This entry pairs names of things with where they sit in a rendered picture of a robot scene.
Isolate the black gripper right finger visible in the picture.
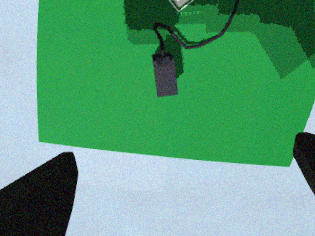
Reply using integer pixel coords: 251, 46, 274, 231
292, 132, 315, 194

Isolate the green circuit board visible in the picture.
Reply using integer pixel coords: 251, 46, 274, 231
36, 0, 315, 167

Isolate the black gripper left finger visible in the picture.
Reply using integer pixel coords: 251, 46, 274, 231
0, 152, 78, 236

